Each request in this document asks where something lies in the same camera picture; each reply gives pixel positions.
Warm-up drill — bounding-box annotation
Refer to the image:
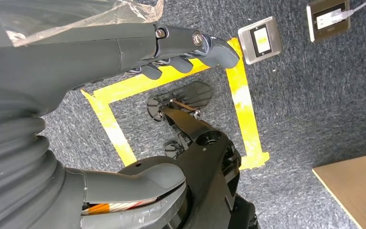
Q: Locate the clear plastic film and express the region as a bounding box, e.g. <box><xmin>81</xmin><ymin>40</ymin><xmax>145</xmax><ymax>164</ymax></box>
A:
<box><xmin>0</xmin><ymin>0</ymin><xmax>165</xmax><ymax>56</ymax></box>

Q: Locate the black robot foot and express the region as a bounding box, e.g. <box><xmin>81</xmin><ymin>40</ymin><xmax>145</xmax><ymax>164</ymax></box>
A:
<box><xmin>146</xmin><ymin>80</ymin><xmax>214</xmax><ymax>159</ymax></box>

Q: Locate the black silver robot leg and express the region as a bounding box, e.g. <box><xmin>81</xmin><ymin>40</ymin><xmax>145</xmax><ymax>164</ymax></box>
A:
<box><xmin>80</xmin><ymin>105</ymin><xmax>260</xmax><ymax>229</ymax></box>

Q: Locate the yellow floor tape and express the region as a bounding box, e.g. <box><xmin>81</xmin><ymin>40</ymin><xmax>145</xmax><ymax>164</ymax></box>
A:
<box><xmin>81</xmin><ymin>37</ymin><xmax>270</xmax><ymax>170</ymax></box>

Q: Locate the closed silver floor socket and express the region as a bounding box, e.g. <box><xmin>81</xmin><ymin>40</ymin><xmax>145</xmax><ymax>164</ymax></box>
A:
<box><xmin>237</xmin><ymin>16</ymin><xmax>283</xmax><ymax>65</ymax></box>

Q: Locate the open brass floor socket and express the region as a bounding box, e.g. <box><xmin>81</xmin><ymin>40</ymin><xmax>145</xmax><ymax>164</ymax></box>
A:
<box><xmin>306</xmin><ymin>0</ymin><xmax>351</xmax><ymax>43</ymax></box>

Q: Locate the white cable with plug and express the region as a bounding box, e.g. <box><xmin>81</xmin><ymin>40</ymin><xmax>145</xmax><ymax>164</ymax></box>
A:
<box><xmin>327</xmin><ymin>0</ymin><xmax>366</xmax><ymax>25</ymax></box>

